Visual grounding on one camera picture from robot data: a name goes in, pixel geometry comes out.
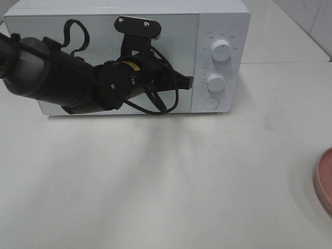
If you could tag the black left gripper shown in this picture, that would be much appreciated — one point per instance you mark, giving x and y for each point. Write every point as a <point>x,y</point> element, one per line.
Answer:
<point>156,74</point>

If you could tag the round white door button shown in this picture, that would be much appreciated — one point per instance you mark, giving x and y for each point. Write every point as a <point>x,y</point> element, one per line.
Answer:
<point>211,103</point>

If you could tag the pink round plate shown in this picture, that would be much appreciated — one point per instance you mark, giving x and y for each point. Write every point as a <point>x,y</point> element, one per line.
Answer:
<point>322,180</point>

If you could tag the white microwave oven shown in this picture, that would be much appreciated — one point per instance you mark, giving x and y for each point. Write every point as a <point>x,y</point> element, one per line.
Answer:
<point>216,19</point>

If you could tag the white microwave door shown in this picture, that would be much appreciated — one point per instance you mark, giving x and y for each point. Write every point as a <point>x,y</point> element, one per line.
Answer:
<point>177,42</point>

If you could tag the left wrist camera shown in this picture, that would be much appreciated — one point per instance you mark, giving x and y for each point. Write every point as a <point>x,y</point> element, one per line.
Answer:
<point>137,27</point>

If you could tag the white microwave knob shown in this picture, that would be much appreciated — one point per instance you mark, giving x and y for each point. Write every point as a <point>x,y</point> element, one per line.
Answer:
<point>221,49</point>
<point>215,82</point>

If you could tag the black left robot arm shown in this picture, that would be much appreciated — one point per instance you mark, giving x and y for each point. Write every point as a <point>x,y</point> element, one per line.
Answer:
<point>40,70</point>

